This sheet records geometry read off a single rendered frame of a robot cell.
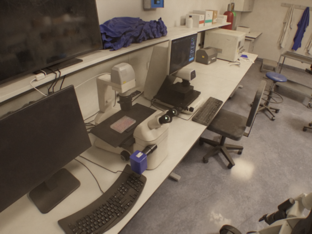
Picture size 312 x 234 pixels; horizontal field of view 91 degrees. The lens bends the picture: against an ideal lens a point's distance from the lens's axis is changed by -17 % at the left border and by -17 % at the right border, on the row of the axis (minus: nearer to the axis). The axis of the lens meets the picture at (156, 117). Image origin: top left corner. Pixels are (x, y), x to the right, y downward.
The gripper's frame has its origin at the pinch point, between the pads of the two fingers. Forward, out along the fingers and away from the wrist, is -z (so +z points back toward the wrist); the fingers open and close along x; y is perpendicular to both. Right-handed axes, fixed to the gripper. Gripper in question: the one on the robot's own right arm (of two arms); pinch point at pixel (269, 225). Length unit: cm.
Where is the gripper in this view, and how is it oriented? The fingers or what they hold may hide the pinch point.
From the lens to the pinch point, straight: 127.2
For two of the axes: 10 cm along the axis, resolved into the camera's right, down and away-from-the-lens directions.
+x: -6.9, -5.6, 4.6
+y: -7.1, 4.0, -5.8
